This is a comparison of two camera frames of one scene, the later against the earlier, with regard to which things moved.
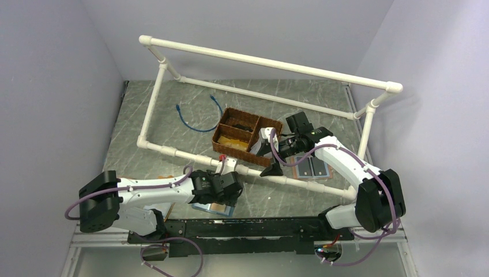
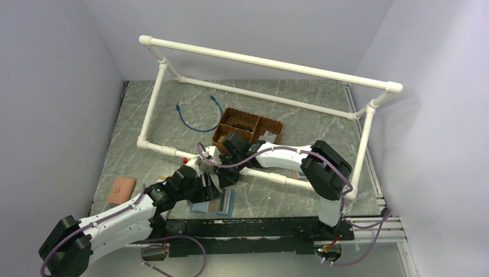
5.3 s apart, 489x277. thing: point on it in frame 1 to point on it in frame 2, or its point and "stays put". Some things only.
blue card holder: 228,212 stays put
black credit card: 242,127 stays put
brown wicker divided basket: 239,132 stays put
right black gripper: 274,169 to 225,179
